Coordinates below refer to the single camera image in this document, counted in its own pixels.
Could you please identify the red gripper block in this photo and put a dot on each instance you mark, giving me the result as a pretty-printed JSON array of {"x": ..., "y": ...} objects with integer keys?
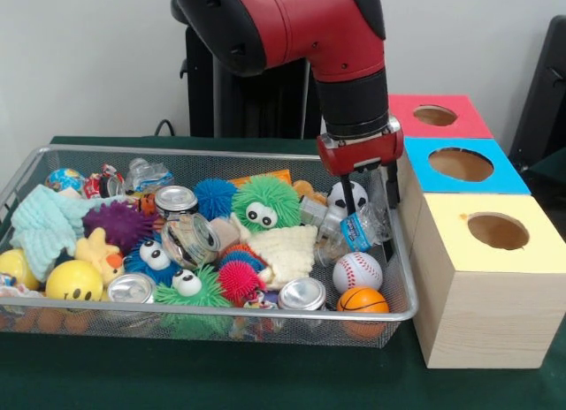
[{"x": 367, "y": 154}]

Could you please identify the crushed clear bottle blue label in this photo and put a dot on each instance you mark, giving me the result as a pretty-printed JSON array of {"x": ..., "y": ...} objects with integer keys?
[{"x": 356, "y": 233}]

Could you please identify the silver plastic toy truck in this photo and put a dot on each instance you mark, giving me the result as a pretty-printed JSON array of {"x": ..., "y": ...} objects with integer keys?
[{"x": 311, "y": 210}]

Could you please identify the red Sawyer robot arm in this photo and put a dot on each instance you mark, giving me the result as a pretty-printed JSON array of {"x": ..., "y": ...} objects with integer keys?
[{"x": 309, "y": 30}]

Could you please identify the wooden box with three holes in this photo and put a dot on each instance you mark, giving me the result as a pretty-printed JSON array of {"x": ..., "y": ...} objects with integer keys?
[{"x": 477, "y": 321}]

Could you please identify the shallow metal mesh bin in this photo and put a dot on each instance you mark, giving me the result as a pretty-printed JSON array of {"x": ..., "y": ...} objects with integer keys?
[{"x": 132, "y": 328}]

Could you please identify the black and white soccer ball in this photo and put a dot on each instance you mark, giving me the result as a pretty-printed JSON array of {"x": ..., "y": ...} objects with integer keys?
[{"x": 338, "y": 198}]

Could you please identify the white toy baseball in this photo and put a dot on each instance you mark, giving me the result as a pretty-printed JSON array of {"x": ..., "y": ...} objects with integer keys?
[{"x": 357, "y": 272}]

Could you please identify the large green fuzzy eyed ball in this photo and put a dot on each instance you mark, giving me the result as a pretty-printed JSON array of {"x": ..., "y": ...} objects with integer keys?
[{"x": 265, "y": 198}]

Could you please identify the orange toy basketball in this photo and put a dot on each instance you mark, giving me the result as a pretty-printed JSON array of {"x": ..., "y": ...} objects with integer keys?
[{"x": 362, "y": 300}]

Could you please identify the dark green tablecloth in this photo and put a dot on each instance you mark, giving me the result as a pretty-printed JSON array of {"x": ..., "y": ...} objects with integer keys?
[
  {"x": 552, "y": 167},
  {"x": 265, "y": 383}
]

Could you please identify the small green fuzzy eyed ball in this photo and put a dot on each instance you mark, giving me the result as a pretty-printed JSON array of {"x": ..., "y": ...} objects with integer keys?
[{"x": 208, "y": 291}]

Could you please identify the blue fuzzy eyed ball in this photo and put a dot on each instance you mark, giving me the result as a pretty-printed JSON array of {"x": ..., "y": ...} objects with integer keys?
[{"x": 137, "y": 264}]

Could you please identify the purple spiky ball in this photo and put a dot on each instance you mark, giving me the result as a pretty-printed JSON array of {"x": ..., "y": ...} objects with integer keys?
[{"x": 119, "y": 224}]

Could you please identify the yellow smiley ball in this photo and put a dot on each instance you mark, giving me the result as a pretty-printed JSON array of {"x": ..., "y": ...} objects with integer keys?
[{"x": 75, "y": 279}]

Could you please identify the light blue cloth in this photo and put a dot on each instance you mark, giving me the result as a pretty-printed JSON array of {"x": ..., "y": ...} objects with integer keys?
[{"x": 40, "y": 224}]

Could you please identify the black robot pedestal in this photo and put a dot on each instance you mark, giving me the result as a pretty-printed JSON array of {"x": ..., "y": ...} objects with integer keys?
[{"x": 199, "y": 100}]

